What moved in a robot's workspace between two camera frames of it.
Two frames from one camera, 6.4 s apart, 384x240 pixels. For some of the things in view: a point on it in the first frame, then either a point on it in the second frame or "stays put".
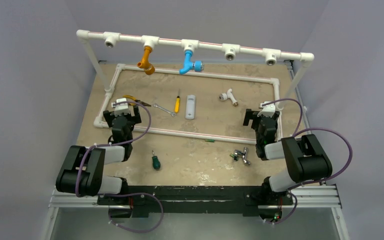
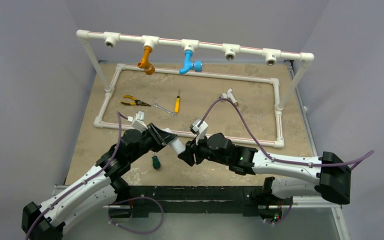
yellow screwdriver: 177,107 stays put
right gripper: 249,117 to 194,149
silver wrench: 164,109 stays put
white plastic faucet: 223,96 stays put
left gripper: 133,120 to 162,137
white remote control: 190,107 to 178,144
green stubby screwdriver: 156,163 stays put
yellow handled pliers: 138,101 stays put
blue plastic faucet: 198,65 stays put
